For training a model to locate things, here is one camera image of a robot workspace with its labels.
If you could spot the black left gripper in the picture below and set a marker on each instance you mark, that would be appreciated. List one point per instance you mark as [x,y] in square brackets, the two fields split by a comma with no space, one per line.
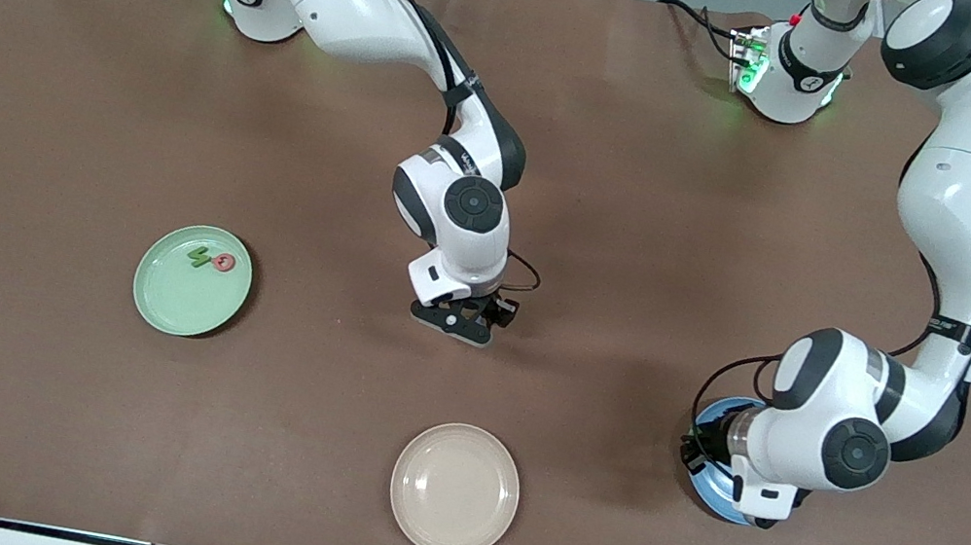
[711,440]

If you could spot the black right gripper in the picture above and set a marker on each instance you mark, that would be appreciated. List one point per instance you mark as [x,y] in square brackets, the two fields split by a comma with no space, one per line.
[502,308]

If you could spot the red letter Q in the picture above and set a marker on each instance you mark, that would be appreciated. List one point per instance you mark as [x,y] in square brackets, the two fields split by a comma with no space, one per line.
[229,269]

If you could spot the green letter N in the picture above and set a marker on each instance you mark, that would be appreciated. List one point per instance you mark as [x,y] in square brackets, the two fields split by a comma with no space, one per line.
[200,257]

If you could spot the blue plate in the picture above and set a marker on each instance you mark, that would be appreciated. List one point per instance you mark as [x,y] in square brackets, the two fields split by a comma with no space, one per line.
[710,496]

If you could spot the beige plate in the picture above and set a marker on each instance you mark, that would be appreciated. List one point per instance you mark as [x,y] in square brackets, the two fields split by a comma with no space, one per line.
[453,494]

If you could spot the green plate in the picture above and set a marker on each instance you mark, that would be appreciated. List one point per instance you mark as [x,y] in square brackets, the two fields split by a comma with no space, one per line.
[180,300]

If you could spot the brown table cover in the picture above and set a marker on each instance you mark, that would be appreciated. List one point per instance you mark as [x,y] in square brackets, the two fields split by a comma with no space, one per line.
[31,394]

